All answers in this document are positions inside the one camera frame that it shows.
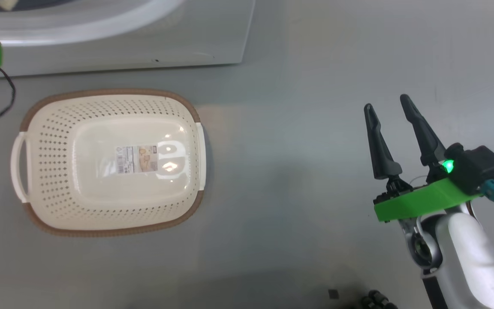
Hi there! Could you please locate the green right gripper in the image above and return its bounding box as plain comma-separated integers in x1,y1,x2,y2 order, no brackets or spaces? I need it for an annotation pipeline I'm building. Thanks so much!
364,94,483,223

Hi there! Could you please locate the cream perforated laundry basket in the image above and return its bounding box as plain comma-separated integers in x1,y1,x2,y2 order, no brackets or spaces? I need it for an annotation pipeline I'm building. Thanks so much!
10,89,207,237

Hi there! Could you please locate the basket product label sticker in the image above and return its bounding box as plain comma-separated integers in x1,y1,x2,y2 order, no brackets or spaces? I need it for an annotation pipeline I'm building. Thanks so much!
116,145,158,174

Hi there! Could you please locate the white washing machine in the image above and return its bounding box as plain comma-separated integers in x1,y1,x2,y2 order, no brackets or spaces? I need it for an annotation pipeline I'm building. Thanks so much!
0,0,256,79

